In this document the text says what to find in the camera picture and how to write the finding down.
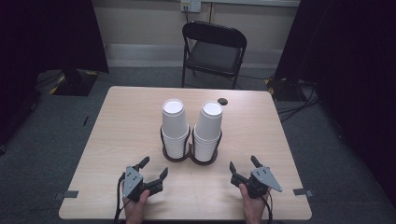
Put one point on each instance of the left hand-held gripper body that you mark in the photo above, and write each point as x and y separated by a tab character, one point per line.
133	182

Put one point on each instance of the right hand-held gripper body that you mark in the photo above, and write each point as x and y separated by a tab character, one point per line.
264	179

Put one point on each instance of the dark double cup holder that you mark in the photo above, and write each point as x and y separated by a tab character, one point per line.
189	157

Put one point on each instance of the stack of white paper cups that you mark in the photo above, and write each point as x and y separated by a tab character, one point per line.
208	127
174	124

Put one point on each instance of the person's left hand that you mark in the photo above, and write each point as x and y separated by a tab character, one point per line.
134	213

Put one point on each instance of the person's right hand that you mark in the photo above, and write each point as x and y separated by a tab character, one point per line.
255	211

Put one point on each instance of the grey tape strip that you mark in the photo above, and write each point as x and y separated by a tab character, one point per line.
302	192
67	194

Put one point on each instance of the black round table grommet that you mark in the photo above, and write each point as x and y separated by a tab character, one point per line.
222	101

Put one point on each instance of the small black floor strip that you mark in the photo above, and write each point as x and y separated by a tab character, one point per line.
86	120

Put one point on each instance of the black stand base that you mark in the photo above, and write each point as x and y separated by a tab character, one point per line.
285	90
74	82

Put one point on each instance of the black folding chair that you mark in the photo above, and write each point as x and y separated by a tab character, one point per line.
214	56

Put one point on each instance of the dark curtain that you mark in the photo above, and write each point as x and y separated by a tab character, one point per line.
351	62
46	37

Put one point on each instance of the white wall socket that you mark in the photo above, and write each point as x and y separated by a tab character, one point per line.
190	5

